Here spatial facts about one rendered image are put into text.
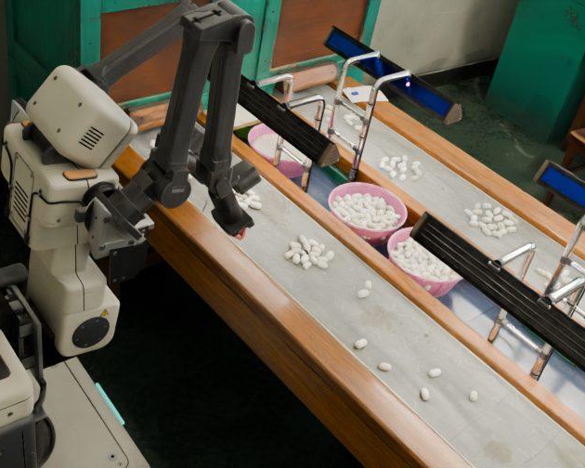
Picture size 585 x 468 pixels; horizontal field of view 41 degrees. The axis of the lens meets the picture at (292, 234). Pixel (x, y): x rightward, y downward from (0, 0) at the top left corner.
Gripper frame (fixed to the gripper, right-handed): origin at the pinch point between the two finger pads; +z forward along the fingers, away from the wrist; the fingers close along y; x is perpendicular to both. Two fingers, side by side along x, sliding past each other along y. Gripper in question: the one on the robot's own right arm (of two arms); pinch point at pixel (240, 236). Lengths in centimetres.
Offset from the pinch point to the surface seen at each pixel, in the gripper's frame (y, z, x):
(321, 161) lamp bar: 11.9, 10.0, -34.2
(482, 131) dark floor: 118, 213, -199
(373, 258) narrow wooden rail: -4, 43, -34
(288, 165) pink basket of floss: 50, 49, -41
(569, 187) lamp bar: -31, 35, -88
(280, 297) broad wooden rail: -5.0, 26.8, -1.7
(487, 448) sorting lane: -71, 36, -15
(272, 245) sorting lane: 17.0, 35.2, -12.6
